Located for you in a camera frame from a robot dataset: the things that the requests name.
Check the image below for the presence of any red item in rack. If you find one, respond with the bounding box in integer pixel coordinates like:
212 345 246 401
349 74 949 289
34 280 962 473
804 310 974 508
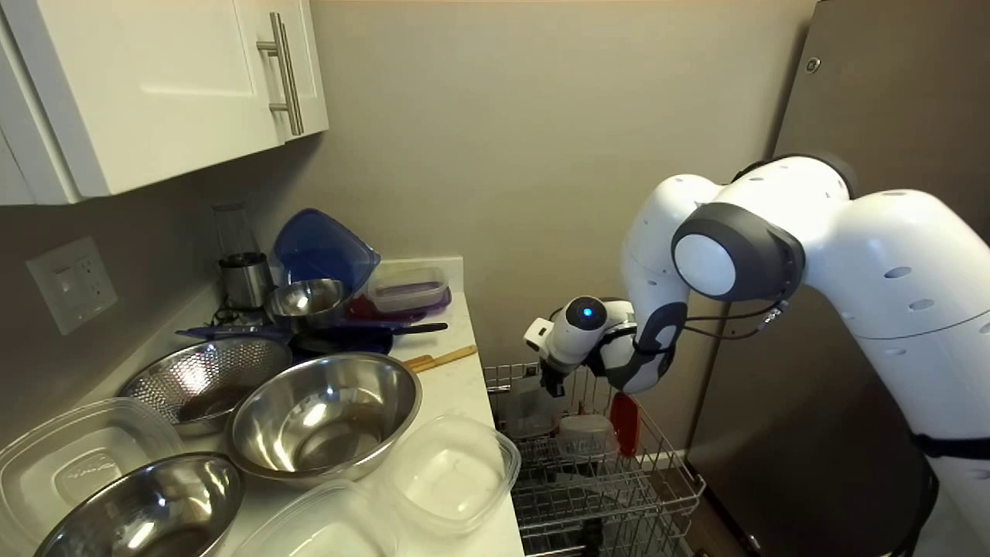
608 393 642 459

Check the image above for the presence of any large steel mixing bowl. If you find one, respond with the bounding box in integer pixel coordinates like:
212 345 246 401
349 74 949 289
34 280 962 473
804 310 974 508
227 349 423 490

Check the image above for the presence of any wooden utensil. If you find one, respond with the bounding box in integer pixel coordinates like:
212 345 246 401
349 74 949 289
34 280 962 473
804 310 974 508
399 343 480 378

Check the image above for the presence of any small steel bowl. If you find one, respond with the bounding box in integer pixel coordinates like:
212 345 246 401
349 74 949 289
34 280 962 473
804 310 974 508
263 275 347 323

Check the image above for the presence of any stainless steel fridge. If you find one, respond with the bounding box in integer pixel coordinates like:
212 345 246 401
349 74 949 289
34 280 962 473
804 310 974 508
688 0 990 557

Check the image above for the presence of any dark blue flat lid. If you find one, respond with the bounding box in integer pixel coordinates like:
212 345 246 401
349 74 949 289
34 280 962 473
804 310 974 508
173 323 297 345

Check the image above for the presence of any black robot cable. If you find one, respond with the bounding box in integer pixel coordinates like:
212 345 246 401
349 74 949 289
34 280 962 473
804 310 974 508
674 295 795 345

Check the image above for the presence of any blue plastic bowl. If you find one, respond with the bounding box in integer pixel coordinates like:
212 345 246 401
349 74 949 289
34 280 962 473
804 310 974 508
268 208 382 295

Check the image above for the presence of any steel bowl rear left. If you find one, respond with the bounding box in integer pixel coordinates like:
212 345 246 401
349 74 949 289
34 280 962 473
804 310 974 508
114 333 301 426

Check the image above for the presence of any white wall cabinet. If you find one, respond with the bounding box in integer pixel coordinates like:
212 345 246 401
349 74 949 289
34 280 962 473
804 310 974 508
0 0 332 211

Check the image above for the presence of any clear square plastic container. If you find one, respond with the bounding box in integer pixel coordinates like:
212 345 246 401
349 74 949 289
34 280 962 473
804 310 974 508
367 411 525 542

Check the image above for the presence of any clear container with purple lid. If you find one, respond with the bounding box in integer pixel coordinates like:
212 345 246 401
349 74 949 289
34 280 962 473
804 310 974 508
361 258 455 325

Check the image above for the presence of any black frying pan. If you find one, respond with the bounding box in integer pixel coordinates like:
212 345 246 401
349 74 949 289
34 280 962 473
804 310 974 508
289 323 451 361

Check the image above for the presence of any blue plastic plate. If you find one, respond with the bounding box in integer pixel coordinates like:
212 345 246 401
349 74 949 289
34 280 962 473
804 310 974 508
306 291 399 333

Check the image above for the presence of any steel cabinet bar handle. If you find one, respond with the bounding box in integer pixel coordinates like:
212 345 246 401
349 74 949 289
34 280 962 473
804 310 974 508
253 10 308 138

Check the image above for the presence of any white cup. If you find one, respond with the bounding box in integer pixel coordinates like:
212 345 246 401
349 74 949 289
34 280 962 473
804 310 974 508
553 411 621 466

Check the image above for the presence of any white wall outlet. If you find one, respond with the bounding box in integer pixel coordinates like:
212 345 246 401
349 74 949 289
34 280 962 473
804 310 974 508
21 236 121 341

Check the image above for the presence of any large clear plastic container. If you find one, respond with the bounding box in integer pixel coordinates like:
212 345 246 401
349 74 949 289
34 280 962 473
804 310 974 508
0 396 184 548

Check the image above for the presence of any steel cup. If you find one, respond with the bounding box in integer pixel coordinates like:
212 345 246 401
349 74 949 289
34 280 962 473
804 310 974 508
217 250 271 315

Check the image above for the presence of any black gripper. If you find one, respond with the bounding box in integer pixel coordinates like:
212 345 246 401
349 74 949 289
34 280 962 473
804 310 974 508
536 353 571 401

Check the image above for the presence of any wire dishwasher rack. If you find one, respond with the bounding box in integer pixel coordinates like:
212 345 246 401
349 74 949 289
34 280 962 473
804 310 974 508
483 356 708 557

